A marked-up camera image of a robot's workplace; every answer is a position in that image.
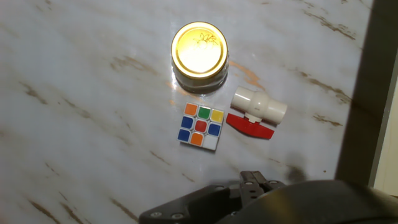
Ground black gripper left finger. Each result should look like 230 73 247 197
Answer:
139 183 243 224

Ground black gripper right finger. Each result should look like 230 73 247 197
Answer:
238 170 285 207

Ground small red object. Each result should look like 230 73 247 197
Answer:
225 112 275 140

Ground multicoloured Rubik's cube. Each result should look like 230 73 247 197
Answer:
177 101 225 152

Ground glass jar gold lid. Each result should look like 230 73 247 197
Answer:
170 21 230 95

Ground cream wooden shelf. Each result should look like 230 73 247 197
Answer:
335 0 398 197

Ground marble patterned mat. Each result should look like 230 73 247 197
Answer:
0 0 374 224

